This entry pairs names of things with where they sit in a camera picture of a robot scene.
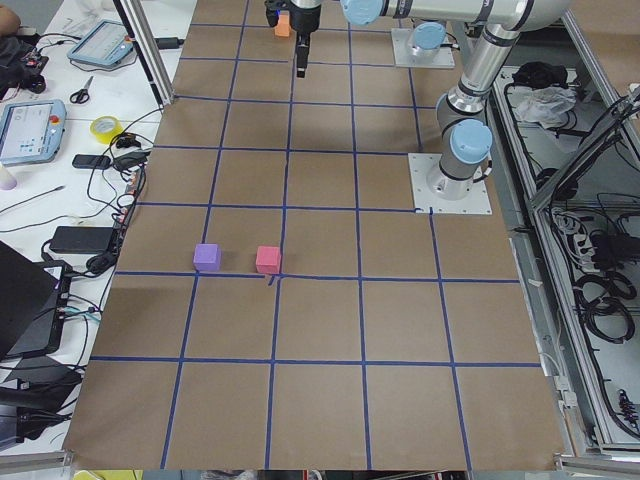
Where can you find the far teach pendant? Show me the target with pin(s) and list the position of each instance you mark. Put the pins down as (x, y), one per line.
(106, 45)

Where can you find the black phone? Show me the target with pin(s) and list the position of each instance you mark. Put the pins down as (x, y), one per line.
(91, 162)

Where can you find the pink foam block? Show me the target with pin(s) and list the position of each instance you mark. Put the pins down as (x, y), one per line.
(268, 260)

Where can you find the black handled scissors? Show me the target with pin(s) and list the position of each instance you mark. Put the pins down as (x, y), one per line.
(81, 96)

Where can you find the black power adapter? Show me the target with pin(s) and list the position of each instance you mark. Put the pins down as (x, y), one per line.
(81, 240)

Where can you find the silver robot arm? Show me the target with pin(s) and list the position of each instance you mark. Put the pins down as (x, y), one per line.
(430, 34)
(466, 139)

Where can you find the crumpled white cloth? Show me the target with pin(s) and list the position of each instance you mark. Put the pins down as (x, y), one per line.
(548, 107)

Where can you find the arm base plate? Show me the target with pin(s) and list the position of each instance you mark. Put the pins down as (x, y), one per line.
(435, 193)
(408, 54)

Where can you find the aluminium frame post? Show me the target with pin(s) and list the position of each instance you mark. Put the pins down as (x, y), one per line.
(135, 22)

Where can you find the yellow tape roll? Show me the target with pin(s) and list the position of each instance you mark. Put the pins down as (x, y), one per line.
(106, 128)

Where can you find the teach pendant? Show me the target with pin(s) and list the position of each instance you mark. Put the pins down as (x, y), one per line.
(31, 132)
(106, 45)

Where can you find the black laptop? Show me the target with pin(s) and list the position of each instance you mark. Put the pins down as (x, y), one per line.
(33, 298)

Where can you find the purple foam block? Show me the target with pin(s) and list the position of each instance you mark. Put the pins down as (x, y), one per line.
(207, 257)

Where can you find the near teach pendant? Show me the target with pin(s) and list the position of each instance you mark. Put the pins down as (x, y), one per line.
(31, 132)

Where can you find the orange foam block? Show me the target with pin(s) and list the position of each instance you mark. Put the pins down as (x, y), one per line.
(282, 28)

